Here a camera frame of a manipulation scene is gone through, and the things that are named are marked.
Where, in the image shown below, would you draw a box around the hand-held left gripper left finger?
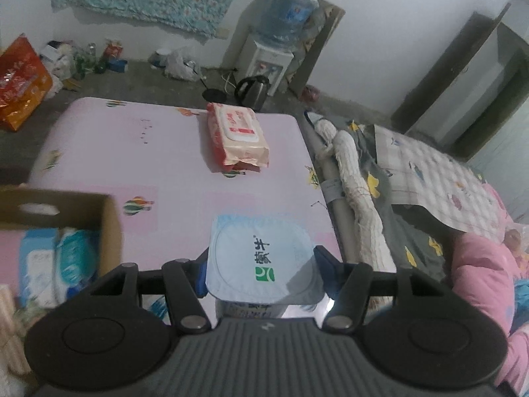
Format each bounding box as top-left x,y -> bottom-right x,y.
87,248 -> 212,335

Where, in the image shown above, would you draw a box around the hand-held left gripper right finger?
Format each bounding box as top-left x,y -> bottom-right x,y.
313,246 -> 453,335

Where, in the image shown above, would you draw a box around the white yogurt cup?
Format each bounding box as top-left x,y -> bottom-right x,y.
204,214 -> 325,319

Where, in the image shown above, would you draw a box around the brown cardboard box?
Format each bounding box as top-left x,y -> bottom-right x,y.
0,188 -> 122,311

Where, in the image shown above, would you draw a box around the blue white plastic pack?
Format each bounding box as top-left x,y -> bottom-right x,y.
56,228 -> 102,298

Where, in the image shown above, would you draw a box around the light blue mask box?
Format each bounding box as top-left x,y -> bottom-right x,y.
19,229 -> 61,309

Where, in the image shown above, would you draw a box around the white knit blanket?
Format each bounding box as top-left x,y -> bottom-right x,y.
314,116 -> 397,274

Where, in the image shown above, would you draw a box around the grey quilt yellow prints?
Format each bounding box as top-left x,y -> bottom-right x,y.
304,111 -> 459,286

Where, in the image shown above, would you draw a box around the pink printed bed sheet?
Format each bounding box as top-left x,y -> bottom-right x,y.
27,97 -> 344,323

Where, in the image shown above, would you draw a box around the pink wet wipes pack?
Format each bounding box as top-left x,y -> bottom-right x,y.
206,103 -> 270,172

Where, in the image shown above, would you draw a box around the checkered blanket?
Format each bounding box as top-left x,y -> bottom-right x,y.
374,124 -> 507,232

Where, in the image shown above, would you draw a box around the pink quilt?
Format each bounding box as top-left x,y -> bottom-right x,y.
448,182 -> 529,389

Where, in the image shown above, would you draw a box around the black kettle base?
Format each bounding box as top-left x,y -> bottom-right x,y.
202,75 -> 228,101

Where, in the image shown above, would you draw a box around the black electric kettle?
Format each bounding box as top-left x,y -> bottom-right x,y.
234,75 -> 270,111

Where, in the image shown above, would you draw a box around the crumpled white plastic bag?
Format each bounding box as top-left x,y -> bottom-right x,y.
164,47 -> 202,81

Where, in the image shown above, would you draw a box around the white water dispenser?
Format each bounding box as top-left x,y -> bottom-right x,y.
244,33 -> 295,94

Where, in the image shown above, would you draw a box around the grey wooden door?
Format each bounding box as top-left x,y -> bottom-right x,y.
390,0 -> 529,162

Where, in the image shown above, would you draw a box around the green glass bottles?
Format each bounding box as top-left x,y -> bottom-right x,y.
72,43 -> 108,79

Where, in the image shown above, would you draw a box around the blue water dispenser bottle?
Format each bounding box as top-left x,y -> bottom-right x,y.
258,0 -> 319,48

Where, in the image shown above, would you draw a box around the white paper clutter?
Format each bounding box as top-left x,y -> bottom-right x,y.
39,40 -> 75,79

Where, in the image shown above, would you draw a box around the red orange snack bag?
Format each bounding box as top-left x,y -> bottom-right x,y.
0,35 -> 54,132

